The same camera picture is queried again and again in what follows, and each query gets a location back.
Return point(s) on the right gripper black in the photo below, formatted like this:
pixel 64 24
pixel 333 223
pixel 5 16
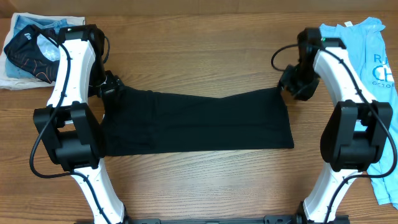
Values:
pixel 306 93

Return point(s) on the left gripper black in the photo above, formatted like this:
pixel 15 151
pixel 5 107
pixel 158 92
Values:
pixel 114 83

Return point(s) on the black t-shirt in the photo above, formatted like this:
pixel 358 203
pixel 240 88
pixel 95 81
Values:
pixel 148 122

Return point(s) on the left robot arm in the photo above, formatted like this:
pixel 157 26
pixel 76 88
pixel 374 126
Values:
pixel 69 130

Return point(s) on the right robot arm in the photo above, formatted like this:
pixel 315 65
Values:
pixel 356 133

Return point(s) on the light blue t-shirt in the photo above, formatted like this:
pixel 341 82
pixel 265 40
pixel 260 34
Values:
pixel 367 54

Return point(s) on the folded blue jeans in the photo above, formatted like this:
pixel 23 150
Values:
pixel 48 50

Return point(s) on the folded black patterned shirt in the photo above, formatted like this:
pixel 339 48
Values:
pixel 24 52

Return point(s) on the folded beige cloth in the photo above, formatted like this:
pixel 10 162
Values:
pixel 32 82

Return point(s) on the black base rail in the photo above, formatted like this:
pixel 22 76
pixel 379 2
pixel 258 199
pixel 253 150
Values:
pixel 268 219

